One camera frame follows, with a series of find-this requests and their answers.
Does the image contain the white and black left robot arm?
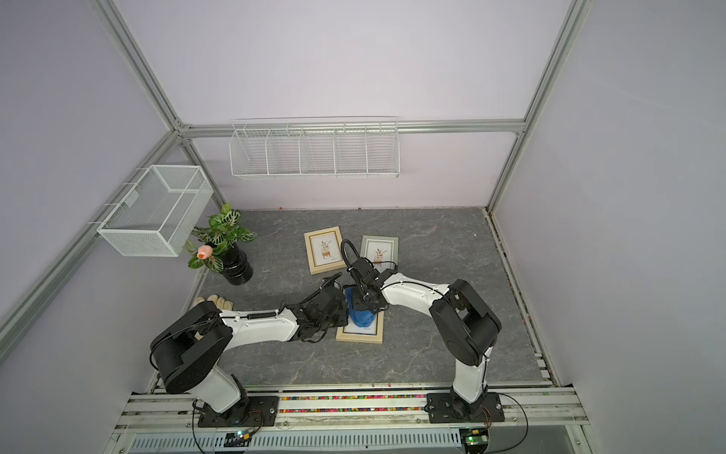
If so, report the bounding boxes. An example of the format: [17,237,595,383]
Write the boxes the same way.
[149,281,349,414]

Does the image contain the aluminium cage frame profiles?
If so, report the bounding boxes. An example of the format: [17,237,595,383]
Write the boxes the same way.
[1,1,593,361]

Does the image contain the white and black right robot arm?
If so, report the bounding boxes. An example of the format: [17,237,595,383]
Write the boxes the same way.
[347,257,502,422]

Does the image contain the green-grey picture frame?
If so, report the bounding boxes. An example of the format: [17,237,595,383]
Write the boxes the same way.
[361,236,399,272]

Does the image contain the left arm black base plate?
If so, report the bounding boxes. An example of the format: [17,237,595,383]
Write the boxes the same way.
[198,395,280,429]

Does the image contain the blue microfibre cloth black trim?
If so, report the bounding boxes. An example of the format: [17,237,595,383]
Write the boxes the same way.
[344,286,376,328]

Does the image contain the white vented cable duct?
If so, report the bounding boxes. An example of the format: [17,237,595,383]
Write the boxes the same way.
[128,429,463,453]

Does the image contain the white wire basket left wall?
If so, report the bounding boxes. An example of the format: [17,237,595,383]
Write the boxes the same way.
[96,165,214,257]

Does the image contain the right electronics board green led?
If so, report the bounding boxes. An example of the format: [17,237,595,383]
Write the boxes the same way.
[459,428,490,452]

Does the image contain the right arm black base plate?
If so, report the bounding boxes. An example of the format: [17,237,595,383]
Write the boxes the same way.
[423,391,505,424]

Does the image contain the electronics board green led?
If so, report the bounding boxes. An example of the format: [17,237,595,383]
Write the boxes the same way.
[223,431,251,448]
[459,428,490,452]

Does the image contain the left electronics board green led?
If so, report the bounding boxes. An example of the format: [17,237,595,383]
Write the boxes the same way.
[223,431,251,448]

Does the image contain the green artificial plant pink flower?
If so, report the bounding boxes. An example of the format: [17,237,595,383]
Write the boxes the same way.
[185,204,257,274]

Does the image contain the beige picture frame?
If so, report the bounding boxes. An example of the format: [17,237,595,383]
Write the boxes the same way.
[304,226,346,275]

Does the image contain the aluminium mounting rail front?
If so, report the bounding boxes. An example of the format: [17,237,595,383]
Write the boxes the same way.
[115,386,590,432]

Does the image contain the black glossy plant vase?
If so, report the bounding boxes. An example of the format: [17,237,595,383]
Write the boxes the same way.
[219,244,253,286]

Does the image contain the light wood picture frame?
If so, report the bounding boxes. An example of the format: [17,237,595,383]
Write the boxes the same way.
[336,309,384,344]

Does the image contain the long white wire shelf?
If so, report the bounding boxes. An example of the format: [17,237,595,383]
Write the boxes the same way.
[229,117,401,179]

